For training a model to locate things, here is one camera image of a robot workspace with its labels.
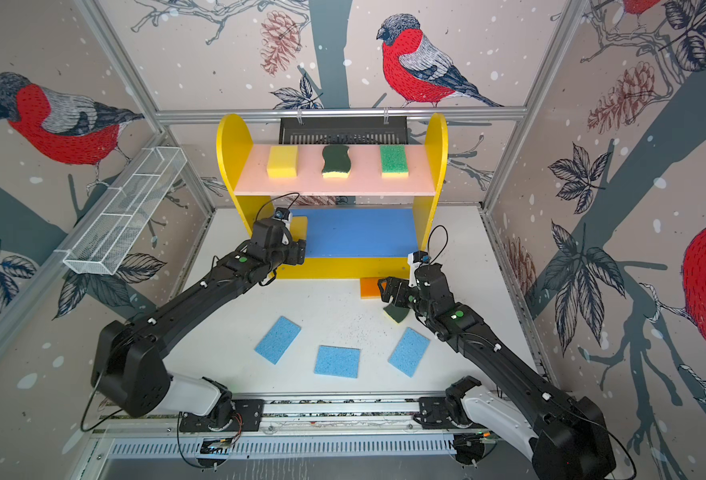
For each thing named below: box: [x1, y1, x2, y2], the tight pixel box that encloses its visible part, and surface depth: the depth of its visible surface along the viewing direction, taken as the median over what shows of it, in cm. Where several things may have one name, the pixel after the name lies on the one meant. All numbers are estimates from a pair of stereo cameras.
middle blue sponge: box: [313, 344, 361, 379], surface depth 83 cm
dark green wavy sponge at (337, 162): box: [322, 145, 351, 179], surface depth 75 cm
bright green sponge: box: [380, 145, 408, 178], surface depth 75 cm
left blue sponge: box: [254, 315, 302, 365], surface depth 87 cm
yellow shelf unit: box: [216, 113, 449, 280], surface depth 75 cm
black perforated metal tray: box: [279, 117, 409, 145], surface depth 97 cm
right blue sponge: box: [387, 327, 431, 378], surface depth 85 cm
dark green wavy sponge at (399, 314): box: [383, 304, 410, 323], surface depth 92 cm
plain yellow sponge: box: [267, 145, 298, 179], surface depth 74 cm
